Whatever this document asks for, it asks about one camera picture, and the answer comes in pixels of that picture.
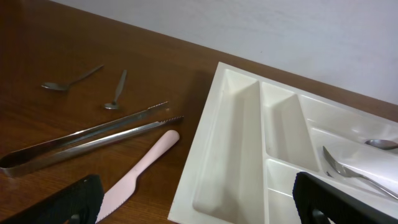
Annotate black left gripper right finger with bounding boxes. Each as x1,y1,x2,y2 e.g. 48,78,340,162
292,172,397,224

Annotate large steel spoon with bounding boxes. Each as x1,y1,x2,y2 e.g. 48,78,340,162
365,139,398,151

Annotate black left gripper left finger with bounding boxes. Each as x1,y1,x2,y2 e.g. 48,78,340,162
1,174,104,224

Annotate steel serrated tongs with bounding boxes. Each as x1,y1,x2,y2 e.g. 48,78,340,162
0,101,185,178

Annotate small steel teaspoon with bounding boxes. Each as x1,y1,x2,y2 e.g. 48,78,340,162
41,65,104,91
104,70,127,110

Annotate pink plastic knife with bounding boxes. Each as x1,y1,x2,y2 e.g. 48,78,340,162
95,130,180,223

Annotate white cutlery tray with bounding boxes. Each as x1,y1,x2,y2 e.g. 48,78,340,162
168,63,397,223

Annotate small steel teaspoon right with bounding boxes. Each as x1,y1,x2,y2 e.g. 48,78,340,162
104,70,127,110

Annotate small steel teaspoon left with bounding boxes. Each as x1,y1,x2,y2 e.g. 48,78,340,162
41,65,104,91

